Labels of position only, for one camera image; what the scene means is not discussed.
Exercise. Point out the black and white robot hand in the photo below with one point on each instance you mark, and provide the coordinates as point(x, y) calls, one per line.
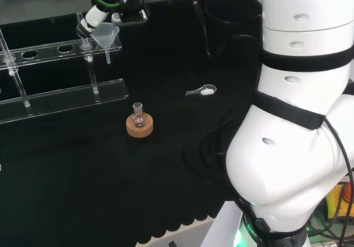
point(96, 15)

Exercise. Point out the translucent plastic funnel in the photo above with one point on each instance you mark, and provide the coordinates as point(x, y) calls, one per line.
point(106, 36)

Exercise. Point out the clear acrylic funnel stand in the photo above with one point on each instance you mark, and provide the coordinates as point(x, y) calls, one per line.
point(69, 94)

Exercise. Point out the small round-bottom glass flask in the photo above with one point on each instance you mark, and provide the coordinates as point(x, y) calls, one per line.
point(137, 119)

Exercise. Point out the black bench cloth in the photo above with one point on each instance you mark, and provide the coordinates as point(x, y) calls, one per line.
point(83, 175)

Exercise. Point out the yellow stop button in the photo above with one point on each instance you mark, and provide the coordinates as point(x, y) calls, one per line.
point(330, 204)

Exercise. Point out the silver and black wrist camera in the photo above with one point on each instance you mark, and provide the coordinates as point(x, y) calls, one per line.
point(132, 4)

